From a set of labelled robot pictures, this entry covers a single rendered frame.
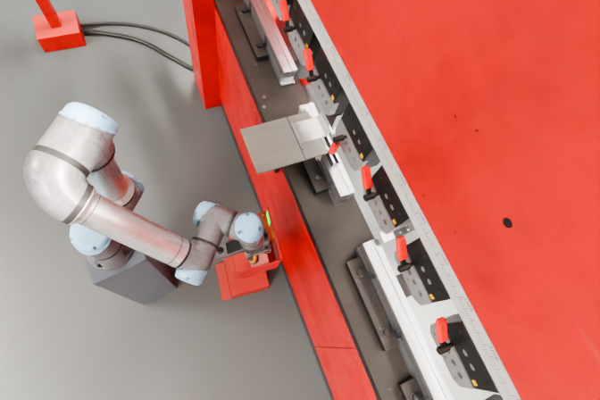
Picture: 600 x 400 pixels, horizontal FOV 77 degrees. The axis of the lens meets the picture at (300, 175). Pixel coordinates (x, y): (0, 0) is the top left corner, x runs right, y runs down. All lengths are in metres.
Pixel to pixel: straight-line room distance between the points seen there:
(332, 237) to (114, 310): 1.30
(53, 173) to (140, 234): 0.22
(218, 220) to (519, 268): 0.70
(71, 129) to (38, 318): 1.57
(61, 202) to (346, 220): 0.91
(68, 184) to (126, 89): 1.89
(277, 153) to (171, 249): 0.52
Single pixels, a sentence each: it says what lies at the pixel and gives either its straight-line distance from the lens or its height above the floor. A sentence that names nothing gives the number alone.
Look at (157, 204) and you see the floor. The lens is 2.34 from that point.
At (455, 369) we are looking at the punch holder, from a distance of 1.09.
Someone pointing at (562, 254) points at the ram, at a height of 1.68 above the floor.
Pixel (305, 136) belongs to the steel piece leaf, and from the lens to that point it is 1.36.
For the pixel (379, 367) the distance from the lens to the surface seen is 1.37.
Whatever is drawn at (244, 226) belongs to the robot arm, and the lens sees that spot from 1.02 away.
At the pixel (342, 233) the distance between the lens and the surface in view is 1.39.
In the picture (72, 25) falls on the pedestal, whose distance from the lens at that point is 3.01.
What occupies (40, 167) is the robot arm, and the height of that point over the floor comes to 1.42.
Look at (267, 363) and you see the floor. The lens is 2.18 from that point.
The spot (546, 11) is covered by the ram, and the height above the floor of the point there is 1.87.
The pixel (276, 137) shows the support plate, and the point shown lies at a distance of 1.34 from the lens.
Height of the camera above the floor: 2.17
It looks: 65 degrees down
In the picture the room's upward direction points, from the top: 21 degrees clockwise
